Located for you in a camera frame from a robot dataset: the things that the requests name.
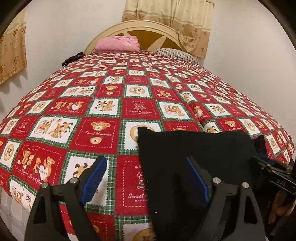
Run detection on black pants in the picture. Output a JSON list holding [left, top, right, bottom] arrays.
[[137, 127, 266, 240]]

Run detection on person's right hand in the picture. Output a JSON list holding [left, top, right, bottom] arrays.
[[268, 191, 295, 224]]

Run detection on red teddy bear patchwork bedspread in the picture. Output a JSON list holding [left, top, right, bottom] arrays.
[[1, 51, 295, 240]]

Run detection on black item beside bed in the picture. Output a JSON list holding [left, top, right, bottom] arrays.
[[62, 52, 85, 67]]

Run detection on beige patterned side curtain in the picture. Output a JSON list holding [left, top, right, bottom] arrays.
[[0, 9, 27, 84]]

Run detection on pink folded blanket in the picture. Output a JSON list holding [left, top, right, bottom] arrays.
[[95, 36, 140, 53]]

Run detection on striped grey pillow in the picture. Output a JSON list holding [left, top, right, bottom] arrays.
[[157, 48, 199, 64]]

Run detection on cream wooden headboard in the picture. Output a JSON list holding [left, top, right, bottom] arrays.
[[84, 20, 185, 55]]

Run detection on beige curtain behind headboard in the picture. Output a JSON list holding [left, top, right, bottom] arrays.
[[122, 0, 215, 59]]

